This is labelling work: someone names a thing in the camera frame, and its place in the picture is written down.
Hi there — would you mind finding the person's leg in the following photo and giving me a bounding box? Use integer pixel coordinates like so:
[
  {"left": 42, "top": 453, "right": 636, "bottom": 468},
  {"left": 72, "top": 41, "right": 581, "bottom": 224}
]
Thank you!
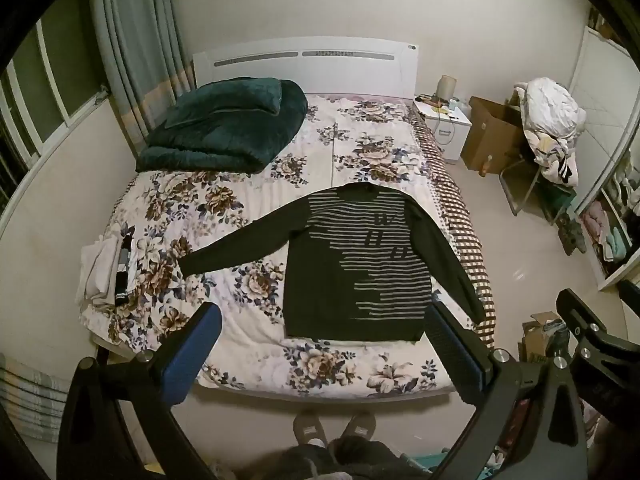
[
  {"left": 265, "top": 444, "right": 336, "bottom": 480},
  {"left": 327, "top": 435, "right": 402, "bottom": 480}
]

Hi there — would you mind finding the white wardrobe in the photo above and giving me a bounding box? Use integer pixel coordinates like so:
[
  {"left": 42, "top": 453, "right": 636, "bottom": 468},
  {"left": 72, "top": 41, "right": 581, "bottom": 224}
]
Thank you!
[{"left": 570, "top": 7, "right": 640, "bottom": 292}]

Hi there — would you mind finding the small open cardboard box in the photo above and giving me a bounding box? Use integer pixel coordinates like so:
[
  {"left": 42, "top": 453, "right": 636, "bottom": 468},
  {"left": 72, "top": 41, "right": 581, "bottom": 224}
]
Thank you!
[{"left": 520, "top": 310, "right": 569, "bottom": 367}]

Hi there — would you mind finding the white framed window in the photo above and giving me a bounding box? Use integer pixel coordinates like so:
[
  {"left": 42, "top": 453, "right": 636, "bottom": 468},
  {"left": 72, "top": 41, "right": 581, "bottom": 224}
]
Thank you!
[{"left": 0, "top": 15, "right": 110, "bottom": 201}]

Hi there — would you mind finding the pile of clothes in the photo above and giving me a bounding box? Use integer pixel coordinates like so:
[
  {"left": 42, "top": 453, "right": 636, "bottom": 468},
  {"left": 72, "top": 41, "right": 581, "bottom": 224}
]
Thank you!
[{"left": 510, "top": 77, "right": 588, "bottom": 186}]

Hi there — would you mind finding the white bed headboard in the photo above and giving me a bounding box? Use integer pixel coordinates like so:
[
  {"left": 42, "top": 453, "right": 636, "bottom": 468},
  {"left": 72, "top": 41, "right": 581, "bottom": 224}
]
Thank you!
[{"left": 192, "top": 36, "right": 420, "bottom": 102}]

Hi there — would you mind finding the white nightstand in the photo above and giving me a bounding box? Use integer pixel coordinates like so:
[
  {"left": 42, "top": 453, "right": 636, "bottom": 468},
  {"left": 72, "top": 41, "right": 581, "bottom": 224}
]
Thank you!
[{"left": 412, "top": 96, "right": 473, "bottom": 165}]

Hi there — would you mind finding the brown checked bed sheet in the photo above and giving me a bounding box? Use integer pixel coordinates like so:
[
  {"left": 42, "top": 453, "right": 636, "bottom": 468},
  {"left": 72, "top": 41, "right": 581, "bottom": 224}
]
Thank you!
[{"left": 414, "top": 110, "right": 497, "bottom": 351}]

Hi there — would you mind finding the dark striped sweater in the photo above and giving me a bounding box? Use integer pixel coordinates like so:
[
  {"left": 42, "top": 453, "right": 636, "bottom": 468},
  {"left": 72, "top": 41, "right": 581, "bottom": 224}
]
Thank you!
[{"left": 179, "top": 185, "right": 487, "bottom": 343}]

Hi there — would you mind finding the dark green quilt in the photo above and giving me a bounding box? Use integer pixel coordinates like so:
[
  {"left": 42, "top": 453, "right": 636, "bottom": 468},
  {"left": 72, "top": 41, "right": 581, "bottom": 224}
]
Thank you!
[{"left": 136, "top": 77, "right": 308, "bottom": 173}]

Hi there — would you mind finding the large cardboard box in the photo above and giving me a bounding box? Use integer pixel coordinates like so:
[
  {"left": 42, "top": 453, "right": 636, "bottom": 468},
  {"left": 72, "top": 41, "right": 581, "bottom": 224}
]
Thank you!
[{"left": 460, "top": 96, "right": 527, "bottom": 173}]

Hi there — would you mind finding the person's left leg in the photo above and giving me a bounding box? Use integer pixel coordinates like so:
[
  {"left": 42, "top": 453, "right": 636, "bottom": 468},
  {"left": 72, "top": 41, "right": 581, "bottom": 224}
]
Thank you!
[{"left": 265, "top": 444, "right": 336, "bottom": 480}]

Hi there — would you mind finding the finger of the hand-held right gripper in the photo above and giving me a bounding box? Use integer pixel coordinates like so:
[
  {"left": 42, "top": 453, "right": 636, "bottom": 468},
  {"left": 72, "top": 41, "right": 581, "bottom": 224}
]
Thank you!
[{"left": 556, "top": 287, "right": 640, "bottom": 361}]

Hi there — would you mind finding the person's right slipper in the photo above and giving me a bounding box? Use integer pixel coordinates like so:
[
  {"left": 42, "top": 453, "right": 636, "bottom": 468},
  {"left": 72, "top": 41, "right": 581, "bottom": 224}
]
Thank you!
[{"left": 340, "top": 412, "right": 377, "bottom": 443}]

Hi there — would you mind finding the pair of dark slippers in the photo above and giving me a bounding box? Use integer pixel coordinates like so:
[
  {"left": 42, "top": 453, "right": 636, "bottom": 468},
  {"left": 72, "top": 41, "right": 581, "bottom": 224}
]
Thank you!
[{"left": 557, "top": 212, "right": 589, "bottom": 256}]

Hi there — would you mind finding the radiator with grille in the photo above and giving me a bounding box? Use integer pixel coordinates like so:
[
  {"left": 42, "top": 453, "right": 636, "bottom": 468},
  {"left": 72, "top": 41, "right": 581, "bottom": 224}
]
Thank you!
[{"left": 0, "top": 352, "right": 73, "bottom": 443}]

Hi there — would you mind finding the metal folding chair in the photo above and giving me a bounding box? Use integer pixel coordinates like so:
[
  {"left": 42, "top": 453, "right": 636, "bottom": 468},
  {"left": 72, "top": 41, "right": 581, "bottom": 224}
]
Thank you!
[{"left": 500, "top": 157, "right": 576, "bottom": 223}]

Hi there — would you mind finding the grey-green curtain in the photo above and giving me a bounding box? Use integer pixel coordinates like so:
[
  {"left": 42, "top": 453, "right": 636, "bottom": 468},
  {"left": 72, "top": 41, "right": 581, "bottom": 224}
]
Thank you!
[{"left": 87, "top": 0, "right": 197, "bottom": 158}]

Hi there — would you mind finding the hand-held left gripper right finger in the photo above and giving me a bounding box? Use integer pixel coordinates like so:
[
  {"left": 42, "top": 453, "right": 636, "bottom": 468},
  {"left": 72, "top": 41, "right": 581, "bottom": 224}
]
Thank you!
[{"left": 424, "top": 300, "right": 588, "bottom": 480}]

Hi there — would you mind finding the floral bed sheet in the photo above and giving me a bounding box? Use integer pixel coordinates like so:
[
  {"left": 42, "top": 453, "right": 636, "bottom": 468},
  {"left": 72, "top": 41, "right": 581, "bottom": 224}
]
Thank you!
[{"left": 80, "top": 92, "right": 481, "bottom": 401}]

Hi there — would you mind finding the person's right leg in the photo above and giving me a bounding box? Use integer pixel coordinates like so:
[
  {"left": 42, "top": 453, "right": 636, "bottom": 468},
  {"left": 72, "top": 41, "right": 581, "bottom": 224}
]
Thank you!
[{"left": 327, "top": 435, "right": 402, "bottom": 480}]

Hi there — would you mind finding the black and grey folded cloth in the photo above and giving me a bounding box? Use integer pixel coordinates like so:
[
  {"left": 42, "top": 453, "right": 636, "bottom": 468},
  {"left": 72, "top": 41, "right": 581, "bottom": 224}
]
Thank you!
[{"left": 114, "top": 232, "right": 137, "bottom": 306}]

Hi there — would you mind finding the white folded cloth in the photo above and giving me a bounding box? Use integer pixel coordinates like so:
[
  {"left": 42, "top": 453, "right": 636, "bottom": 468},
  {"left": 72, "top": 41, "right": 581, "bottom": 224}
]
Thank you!
[{"left": 75, "top": 237, "right": 126, "bottom": 307}]

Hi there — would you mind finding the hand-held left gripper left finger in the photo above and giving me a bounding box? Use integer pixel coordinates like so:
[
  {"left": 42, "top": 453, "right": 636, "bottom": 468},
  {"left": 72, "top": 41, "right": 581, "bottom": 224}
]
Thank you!
[{"left": 56, "top": 302, "right": 224, "bottom": 480}]

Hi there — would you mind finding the beige table lamp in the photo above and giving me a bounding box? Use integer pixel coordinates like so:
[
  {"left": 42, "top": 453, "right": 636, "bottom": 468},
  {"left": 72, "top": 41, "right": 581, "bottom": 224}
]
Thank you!
[{"left": 437, "top": 75, "right": 459, "bottom": 103}]

